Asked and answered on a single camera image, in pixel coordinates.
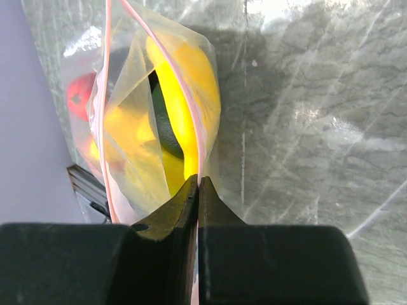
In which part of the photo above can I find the yellow star fruit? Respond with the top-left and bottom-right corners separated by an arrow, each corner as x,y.
104,107 -> 184,201

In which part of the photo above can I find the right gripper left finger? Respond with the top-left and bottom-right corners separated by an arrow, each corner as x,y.
1,176 -> 198,304

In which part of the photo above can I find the green avocado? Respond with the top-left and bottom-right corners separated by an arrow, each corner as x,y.
148,71 -> 184,159

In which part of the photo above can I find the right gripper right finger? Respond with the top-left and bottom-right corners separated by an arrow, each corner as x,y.
198,177 -> 369,304

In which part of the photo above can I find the clear zip top bag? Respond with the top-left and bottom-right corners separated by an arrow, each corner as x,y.
62,1 -> 218,224

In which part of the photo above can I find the aluminium mounting rail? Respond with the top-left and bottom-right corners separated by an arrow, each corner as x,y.
67,165 -> 111,224

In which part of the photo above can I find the yellow banana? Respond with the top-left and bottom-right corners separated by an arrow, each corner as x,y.
146,36 -> 221,179

